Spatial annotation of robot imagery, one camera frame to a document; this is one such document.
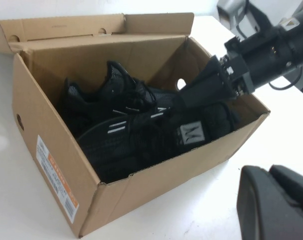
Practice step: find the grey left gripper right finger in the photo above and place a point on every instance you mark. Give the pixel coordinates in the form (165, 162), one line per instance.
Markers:
(296, 187)

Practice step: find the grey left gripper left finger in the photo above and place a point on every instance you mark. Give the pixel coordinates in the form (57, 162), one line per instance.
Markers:
(261, 215)

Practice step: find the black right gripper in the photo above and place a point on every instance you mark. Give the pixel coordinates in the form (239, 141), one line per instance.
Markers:
(237, 72)

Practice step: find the black knit sneaker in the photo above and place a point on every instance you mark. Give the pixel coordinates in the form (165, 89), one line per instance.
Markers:
(116, 85)
(141, 147)

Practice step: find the brown cardboard shoe box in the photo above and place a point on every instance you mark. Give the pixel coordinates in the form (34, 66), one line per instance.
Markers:
(54, 140)

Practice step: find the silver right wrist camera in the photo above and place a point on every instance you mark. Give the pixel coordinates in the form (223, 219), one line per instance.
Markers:
(227, 11)

